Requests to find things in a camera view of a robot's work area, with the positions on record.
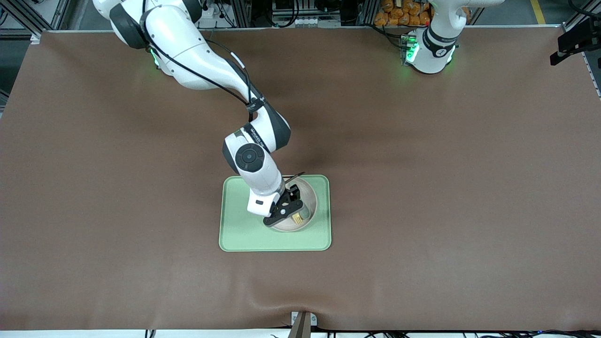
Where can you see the light green rectangular tray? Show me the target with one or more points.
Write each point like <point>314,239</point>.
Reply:
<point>235,230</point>

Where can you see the orange packaged snacks pile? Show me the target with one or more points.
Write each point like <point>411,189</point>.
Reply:
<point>404,14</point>

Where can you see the brown table mat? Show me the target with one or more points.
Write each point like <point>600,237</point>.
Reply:
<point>422,188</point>

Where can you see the aluminium frame corner post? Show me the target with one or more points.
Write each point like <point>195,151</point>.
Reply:
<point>570,29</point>
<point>36,36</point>

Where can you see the beige round plate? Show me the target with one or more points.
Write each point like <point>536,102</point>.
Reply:
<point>307,192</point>

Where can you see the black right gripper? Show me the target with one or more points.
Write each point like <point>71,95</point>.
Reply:
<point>293,192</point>

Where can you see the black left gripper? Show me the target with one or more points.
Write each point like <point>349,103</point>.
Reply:
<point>574,40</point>

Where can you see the yellow plastic fork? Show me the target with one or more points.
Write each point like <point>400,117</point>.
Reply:
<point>297,218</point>

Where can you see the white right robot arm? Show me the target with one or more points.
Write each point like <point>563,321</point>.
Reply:
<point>188,56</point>

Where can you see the long white socket strip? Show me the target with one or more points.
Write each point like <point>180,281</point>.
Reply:
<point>305,21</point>

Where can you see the grey metal clamp bracket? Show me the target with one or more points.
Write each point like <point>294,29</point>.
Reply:
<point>296,319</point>

